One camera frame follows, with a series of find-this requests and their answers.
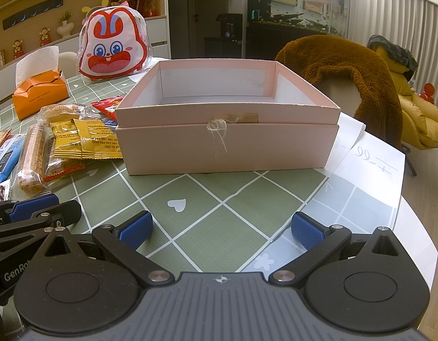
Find blue snack packet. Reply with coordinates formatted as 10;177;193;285
0;134;25;183

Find square cracker stack pack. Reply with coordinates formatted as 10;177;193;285
44;156;86;182

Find brown fuzzy blanket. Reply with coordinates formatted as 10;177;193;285
275;35;403;149

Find glass fish tank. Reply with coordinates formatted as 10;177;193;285
245;0;348;60

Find long biscuit roll pack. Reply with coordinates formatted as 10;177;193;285
12;122;46;199

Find orange tissue pack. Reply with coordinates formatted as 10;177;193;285
12;45;68;121

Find red snack packet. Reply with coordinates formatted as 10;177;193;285
91;95;123;122

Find white vase figurine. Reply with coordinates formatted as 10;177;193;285
56;11;75;38

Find beige dining chair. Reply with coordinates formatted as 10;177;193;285
59;52;78;79

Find white paper sheet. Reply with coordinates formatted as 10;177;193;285
324;113;366;176

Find black water dispenser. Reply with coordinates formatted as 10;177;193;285
204;13;243;59

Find yellow snack packets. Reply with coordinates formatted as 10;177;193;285
51;119;123;159

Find rabbit face plastic bag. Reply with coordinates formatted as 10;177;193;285
76;5;152;81

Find pink cardboard box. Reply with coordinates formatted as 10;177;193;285
116;59;340;175

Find round bread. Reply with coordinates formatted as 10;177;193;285
38;103;100;126

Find yellow armchair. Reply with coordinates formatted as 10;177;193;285
367;35;438;150

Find green checkered tablecloth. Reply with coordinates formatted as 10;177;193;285
0;58;401;274

